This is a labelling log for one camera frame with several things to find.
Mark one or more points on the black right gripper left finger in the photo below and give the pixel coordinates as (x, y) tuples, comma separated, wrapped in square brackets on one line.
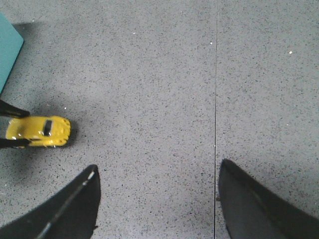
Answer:
[(69, 214)]

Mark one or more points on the light blue box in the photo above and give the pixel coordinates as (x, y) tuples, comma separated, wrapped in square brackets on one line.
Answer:
[(10, 45)]

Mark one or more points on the yellow toy beetle car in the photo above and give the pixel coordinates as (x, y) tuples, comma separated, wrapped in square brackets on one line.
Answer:
[(40, 131)]

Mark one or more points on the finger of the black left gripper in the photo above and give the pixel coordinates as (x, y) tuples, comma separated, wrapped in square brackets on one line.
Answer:
[(8, 110), (12, 143)]

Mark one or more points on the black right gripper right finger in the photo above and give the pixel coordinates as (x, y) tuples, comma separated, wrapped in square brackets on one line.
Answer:
[(251, 211)]

